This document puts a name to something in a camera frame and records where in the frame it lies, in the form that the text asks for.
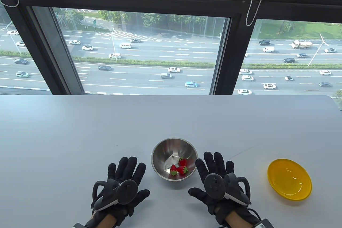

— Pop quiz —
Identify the person's right hand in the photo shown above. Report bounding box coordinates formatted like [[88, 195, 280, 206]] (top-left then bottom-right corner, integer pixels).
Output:
[[188, 151, 251, 225]]

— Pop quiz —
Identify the person's left hand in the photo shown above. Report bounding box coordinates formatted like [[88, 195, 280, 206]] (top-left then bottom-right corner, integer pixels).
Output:
[[92, 156, 151, 218]]

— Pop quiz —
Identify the stainless steel mixing bowl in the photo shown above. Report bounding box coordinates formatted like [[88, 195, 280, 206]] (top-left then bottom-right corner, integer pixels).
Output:
[[151, 138, 199, 182]]

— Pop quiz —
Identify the person's left forearm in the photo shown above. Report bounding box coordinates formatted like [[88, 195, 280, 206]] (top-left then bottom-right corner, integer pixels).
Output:
[[85, 211, 126, 228]]

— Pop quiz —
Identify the person's right forearm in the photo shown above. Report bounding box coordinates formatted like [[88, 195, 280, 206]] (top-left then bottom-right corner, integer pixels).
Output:
[[219, 209, 258, 228]]

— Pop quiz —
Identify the black grey hand tracker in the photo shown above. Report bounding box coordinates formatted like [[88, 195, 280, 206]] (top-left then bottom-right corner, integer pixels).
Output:
[[92, 179, 139, 211], [204, 173, 251, 207]]

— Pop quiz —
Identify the black cable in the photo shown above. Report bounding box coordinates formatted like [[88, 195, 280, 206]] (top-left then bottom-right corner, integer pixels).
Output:
[[247, 208, 261, 222]]

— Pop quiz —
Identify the black window frame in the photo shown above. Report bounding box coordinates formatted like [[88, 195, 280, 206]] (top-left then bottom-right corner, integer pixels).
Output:
[[0, 0, 342, 95]]

